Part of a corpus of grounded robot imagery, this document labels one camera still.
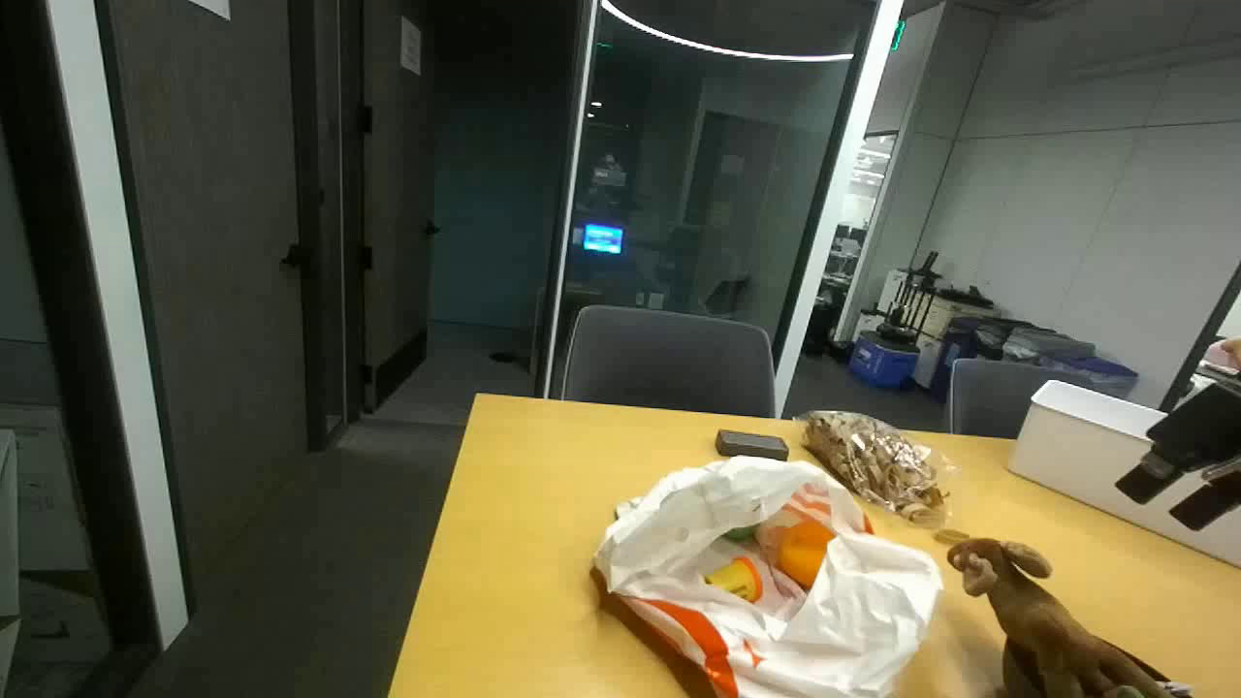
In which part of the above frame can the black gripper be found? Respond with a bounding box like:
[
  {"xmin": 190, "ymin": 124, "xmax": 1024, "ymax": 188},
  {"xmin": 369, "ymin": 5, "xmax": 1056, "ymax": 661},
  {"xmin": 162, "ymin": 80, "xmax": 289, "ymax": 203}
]
[{"xmin": 1113, "ymin": 381, "xmax": 1241, "ymax": 534}]

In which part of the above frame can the dark door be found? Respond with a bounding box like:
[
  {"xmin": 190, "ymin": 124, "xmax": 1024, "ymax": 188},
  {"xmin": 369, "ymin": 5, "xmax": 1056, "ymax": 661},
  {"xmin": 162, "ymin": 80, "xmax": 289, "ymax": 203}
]
[{"xmin": 344, "ymin": 0, "xmax": 439, "ymax": 412}]

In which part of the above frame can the small black rectangular box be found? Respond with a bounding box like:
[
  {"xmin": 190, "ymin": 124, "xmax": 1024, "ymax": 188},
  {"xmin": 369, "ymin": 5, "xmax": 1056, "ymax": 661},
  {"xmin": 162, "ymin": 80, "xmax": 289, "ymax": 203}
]
[{"xmin": 715, "ymin": 426, "xmax": 790, "ymax": 464}]

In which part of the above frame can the white rectangular box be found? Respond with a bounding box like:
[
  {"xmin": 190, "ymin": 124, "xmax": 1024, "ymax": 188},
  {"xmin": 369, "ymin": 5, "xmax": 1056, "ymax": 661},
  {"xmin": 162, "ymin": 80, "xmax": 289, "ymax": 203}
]
[{"xmin": 1005, "ymin": 376, "xmax": 1241, "ymax": 570}]

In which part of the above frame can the glowing blue screen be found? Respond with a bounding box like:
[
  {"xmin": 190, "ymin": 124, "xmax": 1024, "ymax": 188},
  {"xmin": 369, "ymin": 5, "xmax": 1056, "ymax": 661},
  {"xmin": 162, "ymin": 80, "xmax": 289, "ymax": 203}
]
[{"xmin": 577, "ymin": 221, "xmax": 627, "ymax": 256}]

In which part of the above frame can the brown plush toy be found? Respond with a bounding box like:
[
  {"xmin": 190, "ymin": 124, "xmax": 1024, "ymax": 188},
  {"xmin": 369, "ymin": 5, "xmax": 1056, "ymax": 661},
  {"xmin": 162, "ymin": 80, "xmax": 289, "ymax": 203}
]
[{"xmin": 930, "ymin": 523, "xmax": 1196, "ymax": 698}]

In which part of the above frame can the white and orange plastic bag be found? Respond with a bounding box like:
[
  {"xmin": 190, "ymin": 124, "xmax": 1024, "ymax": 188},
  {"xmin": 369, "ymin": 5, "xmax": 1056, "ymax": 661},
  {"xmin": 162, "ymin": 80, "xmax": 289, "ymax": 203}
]
[{"xmin": 588, "ymin": 453, "xmax": 945, "ymax": 698}]

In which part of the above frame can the clear bag of nuts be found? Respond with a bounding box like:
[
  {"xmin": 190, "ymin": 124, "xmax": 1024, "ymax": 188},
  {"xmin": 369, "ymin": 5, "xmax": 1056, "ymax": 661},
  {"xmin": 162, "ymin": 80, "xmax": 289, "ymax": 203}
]
[{"xmin": 803, "ymin": 406, "xmax": 954, "ymax": 523}]

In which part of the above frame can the grey office chair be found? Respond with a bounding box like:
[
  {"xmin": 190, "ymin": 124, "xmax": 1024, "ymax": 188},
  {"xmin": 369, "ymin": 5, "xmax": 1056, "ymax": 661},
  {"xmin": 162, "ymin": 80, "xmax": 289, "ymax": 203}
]
[
  {"xmin": 944, "ymin": 356, "xmax": 1060, "ymax": 437},
  {"xmin": 555, "ymin": 303, "xmax": 778, "ymax": 417}
]

